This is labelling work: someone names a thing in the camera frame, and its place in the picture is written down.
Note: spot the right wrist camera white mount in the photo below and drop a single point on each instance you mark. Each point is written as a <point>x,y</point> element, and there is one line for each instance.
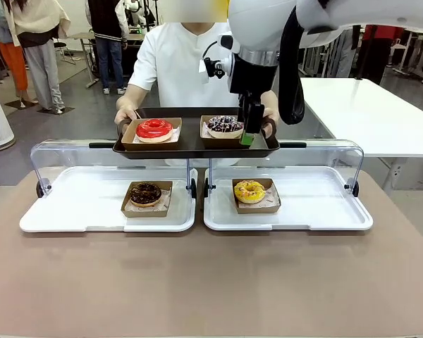
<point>218,67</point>

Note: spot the white printed paper liner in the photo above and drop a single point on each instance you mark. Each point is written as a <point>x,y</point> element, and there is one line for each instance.
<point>165,197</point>
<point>271,197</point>
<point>204,130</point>
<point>176,135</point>

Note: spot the person in white shirt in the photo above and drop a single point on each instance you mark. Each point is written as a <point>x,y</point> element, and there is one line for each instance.
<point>176,63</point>

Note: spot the person in orange trousers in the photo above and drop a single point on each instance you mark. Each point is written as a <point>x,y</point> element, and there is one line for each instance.
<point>14,67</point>

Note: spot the person's left hand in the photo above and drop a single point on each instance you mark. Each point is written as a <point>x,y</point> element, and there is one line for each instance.
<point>273,118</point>

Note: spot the white table leg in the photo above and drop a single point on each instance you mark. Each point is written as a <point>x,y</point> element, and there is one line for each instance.
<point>395,172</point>

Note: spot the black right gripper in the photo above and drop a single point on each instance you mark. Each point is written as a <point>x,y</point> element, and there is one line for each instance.
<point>254,77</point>

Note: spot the clear display lid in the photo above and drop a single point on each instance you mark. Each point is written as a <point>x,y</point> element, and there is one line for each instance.
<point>74,158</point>
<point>320,158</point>

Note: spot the red glazed donut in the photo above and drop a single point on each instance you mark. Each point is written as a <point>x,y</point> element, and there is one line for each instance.
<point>144,132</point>

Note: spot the person's right hand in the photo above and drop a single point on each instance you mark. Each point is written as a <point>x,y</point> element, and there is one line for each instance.
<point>125,116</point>

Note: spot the person in cream sweater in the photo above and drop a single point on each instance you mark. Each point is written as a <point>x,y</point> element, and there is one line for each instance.
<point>42,60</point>

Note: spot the brown cardboard donut box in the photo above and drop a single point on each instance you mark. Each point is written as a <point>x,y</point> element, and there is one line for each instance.
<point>146,213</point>
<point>255,210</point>
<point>148,146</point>
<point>218,142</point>

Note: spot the person in black jacket jeans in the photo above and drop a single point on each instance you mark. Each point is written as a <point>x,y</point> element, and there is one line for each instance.
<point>109,24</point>

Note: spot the chocolate nut donut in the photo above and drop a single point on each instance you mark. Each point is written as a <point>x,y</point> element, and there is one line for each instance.
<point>135,197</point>

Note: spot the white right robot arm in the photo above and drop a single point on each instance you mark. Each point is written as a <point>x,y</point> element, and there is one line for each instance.
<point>261,21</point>

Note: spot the black lid hinge knob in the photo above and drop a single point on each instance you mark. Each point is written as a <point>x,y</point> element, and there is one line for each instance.
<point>355,189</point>
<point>40,189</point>
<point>193,188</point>
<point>206,187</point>

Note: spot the person's right forearm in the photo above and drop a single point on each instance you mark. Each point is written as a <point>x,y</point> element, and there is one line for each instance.
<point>130,100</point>

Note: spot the person in red sweater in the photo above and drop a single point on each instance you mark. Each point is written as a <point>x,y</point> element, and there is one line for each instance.
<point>377,53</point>

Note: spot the person in dark apron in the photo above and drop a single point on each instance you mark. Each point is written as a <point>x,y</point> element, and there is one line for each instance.
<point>345,53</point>

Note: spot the large white table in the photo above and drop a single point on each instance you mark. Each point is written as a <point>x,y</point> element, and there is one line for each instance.
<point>366,112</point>

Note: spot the dark donut with coloured sprinkles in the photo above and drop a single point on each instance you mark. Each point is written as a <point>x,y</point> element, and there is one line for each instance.
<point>218,130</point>

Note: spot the person's left forearm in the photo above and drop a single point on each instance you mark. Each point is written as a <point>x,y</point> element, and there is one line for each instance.
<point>269,100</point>

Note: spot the dark brown serving tray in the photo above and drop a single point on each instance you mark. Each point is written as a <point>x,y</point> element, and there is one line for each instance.
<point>190,141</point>

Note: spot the white display tray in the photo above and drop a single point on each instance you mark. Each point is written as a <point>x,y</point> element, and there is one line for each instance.
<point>303,200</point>
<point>84,197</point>

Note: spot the yellow sprinkled donut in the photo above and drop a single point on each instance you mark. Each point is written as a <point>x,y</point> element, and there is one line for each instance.
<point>241,193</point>

